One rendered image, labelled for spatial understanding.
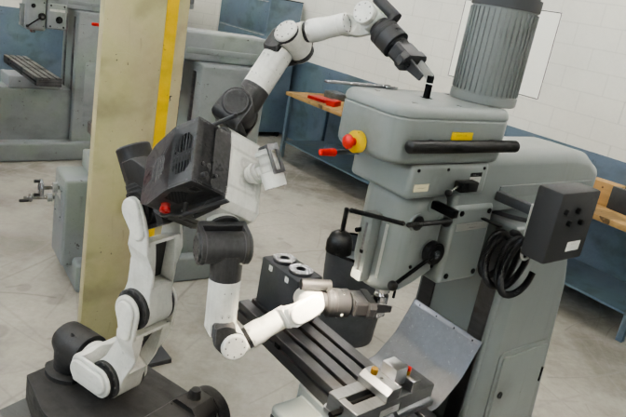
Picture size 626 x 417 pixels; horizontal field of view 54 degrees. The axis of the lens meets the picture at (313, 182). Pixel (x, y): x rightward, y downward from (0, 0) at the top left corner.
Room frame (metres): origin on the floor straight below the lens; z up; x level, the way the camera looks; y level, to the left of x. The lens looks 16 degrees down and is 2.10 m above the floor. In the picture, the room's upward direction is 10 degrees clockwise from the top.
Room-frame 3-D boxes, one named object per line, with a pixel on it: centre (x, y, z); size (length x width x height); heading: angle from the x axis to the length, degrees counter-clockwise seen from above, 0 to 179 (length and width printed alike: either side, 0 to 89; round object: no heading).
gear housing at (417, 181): (1.78, -0.31, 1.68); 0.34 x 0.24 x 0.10; 130
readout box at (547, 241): (1.68, -0.72, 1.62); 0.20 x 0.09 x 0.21; 130
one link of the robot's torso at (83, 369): (1.96, 0.62, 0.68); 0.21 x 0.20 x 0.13; 59
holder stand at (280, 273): (2.13, 0.02, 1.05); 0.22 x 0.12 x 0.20; 42
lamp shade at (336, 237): (1.58, -0.10, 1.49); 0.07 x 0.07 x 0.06
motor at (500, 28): (1.91, -0.46, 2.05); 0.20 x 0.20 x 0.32
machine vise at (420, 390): (1.64, -0.33, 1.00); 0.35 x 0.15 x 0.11; 133
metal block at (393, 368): (1.66, -0.35, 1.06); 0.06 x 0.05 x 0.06; 43
